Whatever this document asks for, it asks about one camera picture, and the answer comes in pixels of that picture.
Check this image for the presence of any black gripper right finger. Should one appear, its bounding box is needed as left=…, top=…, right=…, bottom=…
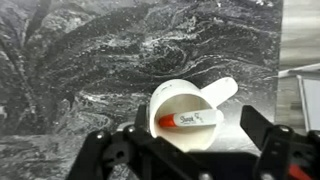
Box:
left=240, top=105, right=320, bottom=180

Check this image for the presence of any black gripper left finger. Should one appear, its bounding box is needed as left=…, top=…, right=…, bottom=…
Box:
left=66, top=104, right=214, bottom=180

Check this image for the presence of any white marker pen red cap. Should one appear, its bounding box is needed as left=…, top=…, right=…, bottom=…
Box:
left=157, top=109, right=225, bottom=129

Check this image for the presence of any white ceramic mug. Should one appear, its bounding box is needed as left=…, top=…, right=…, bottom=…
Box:
left=148, top=77, right=239, bottom=153

